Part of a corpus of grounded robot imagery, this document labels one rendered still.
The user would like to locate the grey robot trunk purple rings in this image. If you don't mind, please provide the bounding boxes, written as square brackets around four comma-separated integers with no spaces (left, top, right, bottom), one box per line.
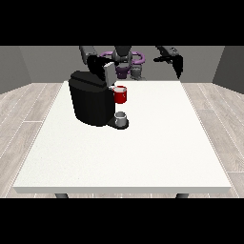
[99,46,148,81]

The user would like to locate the black coffee machine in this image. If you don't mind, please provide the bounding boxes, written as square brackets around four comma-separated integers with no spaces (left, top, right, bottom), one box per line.
[68,70,131,131]

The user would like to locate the red pod holder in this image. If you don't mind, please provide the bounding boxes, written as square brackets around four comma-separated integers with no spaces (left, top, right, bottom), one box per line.
[112,85,129,105]

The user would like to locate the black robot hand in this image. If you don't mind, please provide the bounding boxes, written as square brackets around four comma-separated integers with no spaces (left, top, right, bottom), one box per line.
[152,53,185,80]
[86,54,108,81]

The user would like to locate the small grey cup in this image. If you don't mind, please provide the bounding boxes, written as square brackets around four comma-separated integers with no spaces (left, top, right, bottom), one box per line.
[114,111,129,128]

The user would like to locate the pale grey machine lid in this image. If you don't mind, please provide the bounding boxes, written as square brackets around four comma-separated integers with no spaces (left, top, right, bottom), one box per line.
[103,61,116,87]

